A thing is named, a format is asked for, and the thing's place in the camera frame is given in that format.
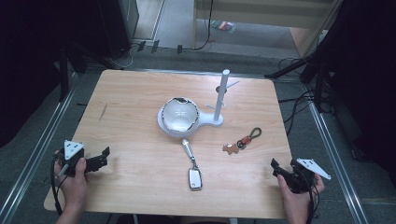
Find black hanging cable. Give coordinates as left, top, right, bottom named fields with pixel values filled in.
left=191, top=0, right=217, bottom=51

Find person's left hand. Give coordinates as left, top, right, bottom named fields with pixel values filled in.
left=53, top=150, right=91, bottom=213

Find light wooden furniture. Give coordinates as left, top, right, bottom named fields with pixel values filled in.
left=191, top=0, right=344, bottom=59

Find colourful packet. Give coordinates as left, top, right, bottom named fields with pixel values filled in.
left=209, top=20, right=237, bottom=34

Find dark cabinet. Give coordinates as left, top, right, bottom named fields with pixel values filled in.
left=94, top=0, right=140, bottom=61

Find white bowl with gold rim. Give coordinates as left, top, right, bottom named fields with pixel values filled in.
left=161, top=96, right=200, bottom=133

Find aluminium floor rail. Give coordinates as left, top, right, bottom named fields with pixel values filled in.
left=0, top=72, right=78, bottom=224
left=307, top=98, right=371, bottom=224

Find white car key silver strap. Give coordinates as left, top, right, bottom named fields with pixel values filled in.
left=181, top=138, right=204, bottom=191

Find left hand-held gripper cable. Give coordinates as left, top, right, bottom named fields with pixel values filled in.
left=49, top=153, right=70, bottom=217

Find hand-held gripper cable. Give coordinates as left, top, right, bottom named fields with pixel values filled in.
left=49, top=153, right=70, bottom=217
left=298, top=164, right=321, bottom=224

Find black metal stand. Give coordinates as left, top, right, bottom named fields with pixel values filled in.
left=58, top=43, right=92, bottom=103
left=264, top=27, right=331, bottom=114

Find white floor cable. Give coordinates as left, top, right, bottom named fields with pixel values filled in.
left=109, top=44, right=139, bottom=70

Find person's right hand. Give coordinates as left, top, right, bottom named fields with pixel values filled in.
left=276, top=173, right=327, bottom=217

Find right hand-held gripper cable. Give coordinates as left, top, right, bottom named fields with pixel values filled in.
left=298, top=164, right=321, bottom=224

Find black floor cables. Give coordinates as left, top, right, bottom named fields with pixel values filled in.
left=277, top=57, right=335, bottom=136

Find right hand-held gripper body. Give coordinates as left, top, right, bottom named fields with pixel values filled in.
left=289, top=158, right=332, bottom=194

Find brown dog keychain red strap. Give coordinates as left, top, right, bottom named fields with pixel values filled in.
left=221, top=127, right=262, bottom=156

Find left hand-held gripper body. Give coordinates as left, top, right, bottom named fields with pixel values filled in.
left=56, top=139, right=94, bottom=178

